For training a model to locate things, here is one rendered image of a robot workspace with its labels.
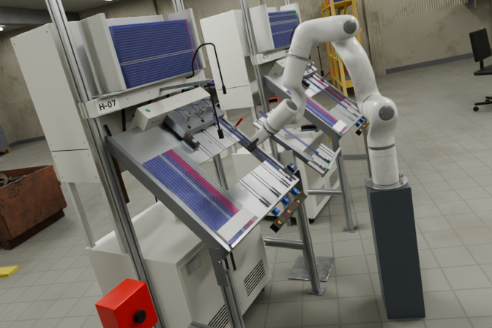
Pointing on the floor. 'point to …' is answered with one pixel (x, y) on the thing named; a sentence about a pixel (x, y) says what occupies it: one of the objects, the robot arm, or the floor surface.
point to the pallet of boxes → (4, 143)
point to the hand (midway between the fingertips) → (252, 147)
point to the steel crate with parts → (28, 203)
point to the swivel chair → (481, 42)
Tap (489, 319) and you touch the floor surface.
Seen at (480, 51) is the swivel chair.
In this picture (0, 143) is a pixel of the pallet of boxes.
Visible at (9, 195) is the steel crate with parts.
